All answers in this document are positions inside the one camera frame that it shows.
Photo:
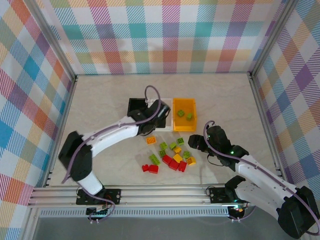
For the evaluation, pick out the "white plastic bin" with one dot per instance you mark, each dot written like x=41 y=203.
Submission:
x=165 y=129

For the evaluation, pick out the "green square lego brick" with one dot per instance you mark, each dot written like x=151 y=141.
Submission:
x=173 y=145
x=180 y=141
x=180 y=113
x=189 y=116
x=186 y=154
x=162 y=152
x=163 y=145

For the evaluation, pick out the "yellow plastic bin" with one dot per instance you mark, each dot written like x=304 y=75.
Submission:
x=185 y=127

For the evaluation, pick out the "yellow rounded lego brick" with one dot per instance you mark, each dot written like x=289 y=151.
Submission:
x=151 y=140

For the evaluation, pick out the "red lego brick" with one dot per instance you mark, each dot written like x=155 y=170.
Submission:
x=173 y=164
x=166 y=159
x=182 y=166
x=145 y=168
x=154 y=169

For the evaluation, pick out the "black plastic bin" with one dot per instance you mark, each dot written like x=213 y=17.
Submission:
x=133 y=103

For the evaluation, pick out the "long green lego brick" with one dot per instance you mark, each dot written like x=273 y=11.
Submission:
x=155 y=159

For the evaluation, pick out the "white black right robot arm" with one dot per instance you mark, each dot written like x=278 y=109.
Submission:
x=262 y=175

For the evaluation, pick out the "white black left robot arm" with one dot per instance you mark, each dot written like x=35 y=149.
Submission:
x=112 y=135

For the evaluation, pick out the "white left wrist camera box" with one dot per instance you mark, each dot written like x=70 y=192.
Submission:
x=149 y=101

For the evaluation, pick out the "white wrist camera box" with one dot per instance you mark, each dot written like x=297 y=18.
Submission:
x=149 y=101
x=212 y=123

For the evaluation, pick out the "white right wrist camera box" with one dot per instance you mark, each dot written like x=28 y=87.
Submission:
x=212 y=123

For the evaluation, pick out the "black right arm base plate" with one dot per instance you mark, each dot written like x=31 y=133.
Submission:
x=217 y=195

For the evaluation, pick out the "aluminium table side rail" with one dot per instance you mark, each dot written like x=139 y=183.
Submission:
x=263 y=112
x=65 y=112

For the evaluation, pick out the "aluminium mounting rail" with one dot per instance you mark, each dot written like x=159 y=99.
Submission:
x=162 y=195

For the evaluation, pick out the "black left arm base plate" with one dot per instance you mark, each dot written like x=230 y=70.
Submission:
x=115 y=196

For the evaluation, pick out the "aluminium frame post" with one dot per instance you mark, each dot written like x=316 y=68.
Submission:
x=52 y=37
x=271 y=37

